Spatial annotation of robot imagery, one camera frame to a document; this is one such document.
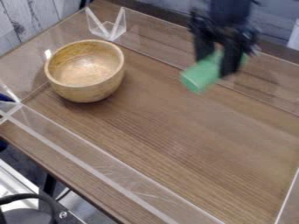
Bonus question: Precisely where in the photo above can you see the black cable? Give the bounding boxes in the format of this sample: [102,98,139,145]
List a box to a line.
[0,192,54,224]

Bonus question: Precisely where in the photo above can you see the blue object at left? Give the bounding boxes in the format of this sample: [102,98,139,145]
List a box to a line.
[0,93,15,102]

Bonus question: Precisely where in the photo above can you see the white object at right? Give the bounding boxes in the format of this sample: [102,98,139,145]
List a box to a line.
[287,18,299,51]

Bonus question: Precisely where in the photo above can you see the clear acrylic tray wall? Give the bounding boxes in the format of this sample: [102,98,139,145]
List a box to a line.
[0,11,299,224]

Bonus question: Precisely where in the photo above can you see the light wooden bowl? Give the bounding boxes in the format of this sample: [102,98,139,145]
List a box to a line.
[44,39,126,103]

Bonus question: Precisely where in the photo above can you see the black metal bracket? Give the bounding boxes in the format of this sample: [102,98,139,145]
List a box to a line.
[38,192,87,224]

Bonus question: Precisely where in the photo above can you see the black metal table leg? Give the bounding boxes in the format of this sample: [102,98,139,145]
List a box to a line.
[43,174,58,197]

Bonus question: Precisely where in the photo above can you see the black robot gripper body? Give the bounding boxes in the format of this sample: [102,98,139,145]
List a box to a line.
[188,0,260,54]

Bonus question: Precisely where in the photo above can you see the green rectangular block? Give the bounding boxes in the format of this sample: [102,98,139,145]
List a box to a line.
[179,49,250,95]

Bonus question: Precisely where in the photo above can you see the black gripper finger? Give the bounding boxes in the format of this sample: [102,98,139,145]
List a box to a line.
[219,40,243,78]
[194,31,215,61]

